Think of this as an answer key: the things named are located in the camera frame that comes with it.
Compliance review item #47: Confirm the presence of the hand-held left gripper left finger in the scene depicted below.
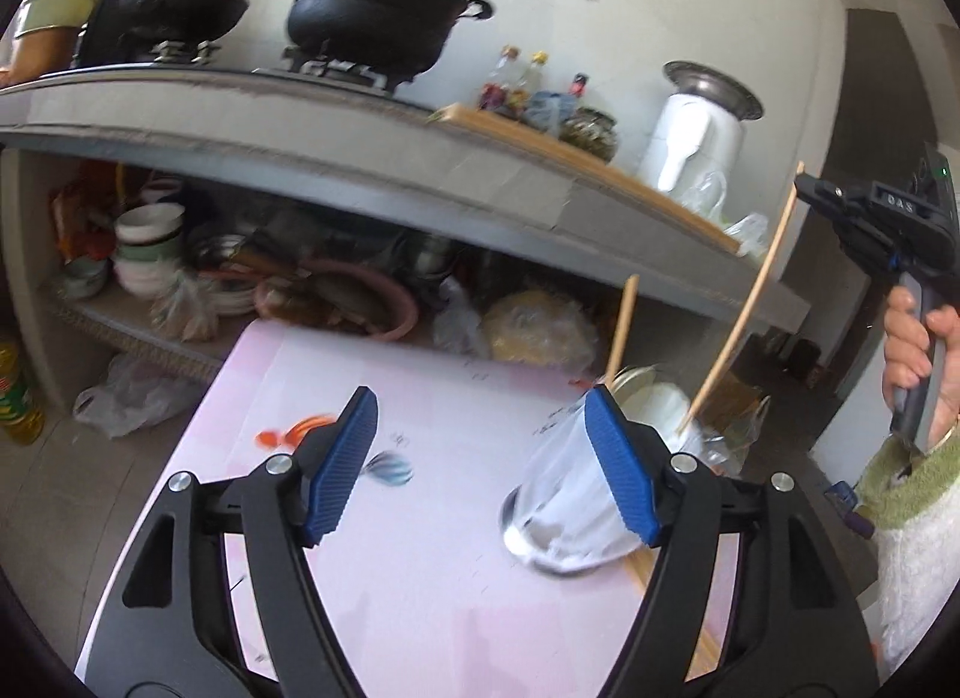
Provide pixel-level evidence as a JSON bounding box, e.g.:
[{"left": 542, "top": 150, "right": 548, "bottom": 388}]
[{"left": 75, "top": 387, "right": 380, "bottom": 698}]

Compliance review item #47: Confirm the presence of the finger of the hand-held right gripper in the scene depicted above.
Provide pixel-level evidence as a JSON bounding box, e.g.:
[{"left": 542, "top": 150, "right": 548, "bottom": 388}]
[{"left": 795, "top": 173, "right": 875, "bottom": 227}]

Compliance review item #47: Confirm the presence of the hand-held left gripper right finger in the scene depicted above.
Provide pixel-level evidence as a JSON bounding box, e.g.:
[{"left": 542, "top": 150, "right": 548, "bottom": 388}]
[{"left": 585, "top": 383, "right": 882, "bottom": 698}]

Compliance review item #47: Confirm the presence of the wooden chopstick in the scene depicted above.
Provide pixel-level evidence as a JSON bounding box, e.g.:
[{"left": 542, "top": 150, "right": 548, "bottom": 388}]
[
  {"left": 675, "top": 161, "right": 806, "bottom": 436},
  {"left": 604, "top": 275, "right": 641, "bottom": 395}
]

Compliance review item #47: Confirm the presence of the person's right forearm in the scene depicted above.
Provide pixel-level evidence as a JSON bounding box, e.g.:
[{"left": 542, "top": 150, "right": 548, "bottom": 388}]
[{"left": 855, "top": 420, "right": 960, "bottom": 676}]

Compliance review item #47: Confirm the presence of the person's right hand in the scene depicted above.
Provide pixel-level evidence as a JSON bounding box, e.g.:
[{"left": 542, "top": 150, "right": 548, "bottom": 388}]
[{"left": 883, "top": 287, "right": 960, "bottom": 448}]

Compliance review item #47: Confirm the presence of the large clear plastic bag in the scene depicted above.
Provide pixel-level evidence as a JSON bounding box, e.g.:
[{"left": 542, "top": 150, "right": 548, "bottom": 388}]
[{"left": 721, "top": 212, "right": 772, "bottom": 260}]

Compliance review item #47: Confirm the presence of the pile of plastic bags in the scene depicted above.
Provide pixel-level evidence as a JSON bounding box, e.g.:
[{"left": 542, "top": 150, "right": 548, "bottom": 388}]
[{"left": 705, "top": 398, "right": 777, "bottom": 478}]

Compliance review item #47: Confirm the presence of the small clear plastic bag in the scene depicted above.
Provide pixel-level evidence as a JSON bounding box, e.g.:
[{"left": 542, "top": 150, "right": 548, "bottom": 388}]
[{"left": 675, "top": 169, "right": 730, "bottom": 217}]

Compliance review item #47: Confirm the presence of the white kitchen appliance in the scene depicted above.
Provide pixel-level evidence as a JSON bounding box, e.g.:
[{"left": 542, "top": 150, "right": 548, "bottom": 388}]
[{"left": 636, "top": 92, "right": 749, "bottom": 202}]

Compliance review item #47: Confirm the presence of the bag of yellow food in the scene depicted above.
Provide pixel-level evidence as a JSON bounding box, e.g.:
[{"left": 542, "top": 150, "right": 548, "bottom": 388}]
[{"left": 481, "top": 287, "right": 602, "bottom": 375}]

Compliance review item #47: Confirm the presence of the steel basin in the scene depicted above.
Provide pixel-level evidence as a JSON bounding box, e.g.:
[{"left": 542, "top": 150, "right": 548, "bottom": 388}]
[{"left": 662, "top": 59, "right": 766, "bottom": 123}]

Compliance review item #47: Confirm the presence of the pink plastic basin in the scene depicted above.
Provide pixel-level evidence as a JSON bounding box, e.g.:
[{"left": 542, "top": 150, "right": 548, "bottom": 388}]
[{"left": 253, "top": 259, "right": 418, "bottom": 345}]

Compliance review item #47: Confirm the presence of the grey crumpled plastic bag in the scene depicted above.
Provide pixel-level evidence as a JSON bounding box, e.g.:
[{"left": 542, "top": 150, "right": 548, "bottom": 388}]
[{"left": 71, "top": 351, "right": 207, "bottom": 441}]

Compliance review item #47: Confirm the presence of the blue purple plastic object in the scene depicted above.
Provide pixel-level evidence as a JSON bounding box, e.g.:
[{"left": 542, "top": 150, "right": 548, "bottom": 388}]
[{"left": 823, "top": 482, "right": 877, "bottom": 540}]

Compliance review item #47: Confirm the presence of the stack of ceramic bowls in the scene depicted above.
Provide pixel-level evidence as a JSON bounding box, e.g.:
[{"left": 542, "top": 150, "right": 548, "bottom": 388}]
[{"left": 111, "top": 201, "right": 187, "bottom": 300}]

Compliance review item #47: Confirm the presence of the blue packet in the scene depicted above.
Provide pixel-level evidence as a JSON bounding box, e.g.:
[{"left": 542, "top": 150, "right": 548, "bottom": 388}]
[{"left": 523, "top": 90, "right": 572, "bottom": 138}]

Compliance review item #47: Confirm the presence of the yellow cap glass bottle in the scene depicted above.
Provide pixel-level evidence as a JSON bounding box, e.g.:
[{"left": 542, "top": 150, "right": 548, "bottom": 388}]
[{"left": 516, "top": 51, "right": 550, "bottom": 110}]

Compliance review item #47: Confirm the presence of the yellow oil bottle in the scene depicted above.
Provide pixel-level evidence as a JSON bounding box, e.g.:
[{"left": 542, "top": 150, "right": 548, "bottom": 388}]
[{"left": 0, "top": 332, "right": 47, "bottom": 448}]

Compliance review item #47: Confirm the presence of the grey concrete counter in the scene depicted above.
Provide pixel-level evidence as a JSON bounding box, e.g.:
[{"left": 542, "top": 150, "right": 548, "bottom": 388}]
[{"left": 0, "top": 64, "right": 812, "bottom": 384}]

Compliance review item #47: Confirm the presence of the red sauce glass bottle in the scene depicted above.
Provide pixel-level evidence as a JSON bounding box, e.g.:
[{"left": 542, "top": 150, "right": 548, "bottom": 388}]
[{"left": 480, "top": 45, "right": 520, "bottom": 112}]

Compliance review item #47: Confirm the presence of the gas stove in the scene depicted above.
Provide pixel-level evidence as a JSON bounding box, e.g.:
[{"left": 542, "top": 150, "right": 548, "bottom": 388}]
[{"left": 139, "top": 36, "right": 395, "bottom": 97}]

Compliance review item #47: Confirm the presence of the black cooking pot steel lid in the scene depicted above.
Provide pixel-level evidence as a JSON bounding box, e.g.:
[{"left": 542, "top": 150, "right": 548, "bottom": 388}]
[{"left": 283, "top": 0, "right": 496, "bottom": 90}]

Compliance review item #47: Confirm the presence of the black wok with lid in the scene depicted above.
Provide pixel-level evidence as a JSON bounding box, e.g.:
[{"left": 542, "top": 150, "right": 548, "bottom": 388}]
[{"left": 112, "top": 0, "right": 251, "bottom": 63}]

